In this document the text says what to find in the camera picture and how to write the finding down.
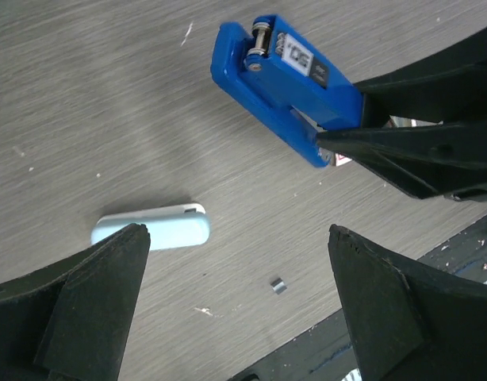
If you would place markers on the small staple strip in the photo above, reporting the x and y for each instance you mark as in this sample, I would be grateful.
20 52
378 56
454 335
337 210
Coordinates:
278 285

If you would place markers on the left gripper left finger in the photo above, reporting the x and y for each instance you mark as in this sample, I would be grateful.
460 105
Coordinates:
71 319

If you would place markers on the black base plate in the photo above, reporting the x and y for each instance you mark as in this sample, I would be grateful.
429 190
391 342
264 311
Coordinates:
325 351

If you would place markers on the red white staple box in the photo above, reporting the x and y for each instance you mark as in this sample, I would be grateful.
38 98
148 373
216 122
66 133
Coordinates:
340 160

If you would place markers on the light blue small stapler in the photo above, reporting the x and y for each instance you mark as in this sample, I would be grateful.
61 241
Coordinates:
169 227

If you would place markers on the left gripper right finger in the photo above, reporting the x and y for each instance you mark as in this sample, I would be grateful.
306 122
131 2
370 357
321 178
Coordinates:
408 320

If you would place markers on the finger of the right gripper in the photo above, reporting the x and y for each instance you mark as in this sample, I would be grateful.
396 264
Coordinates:
450 85
448 160

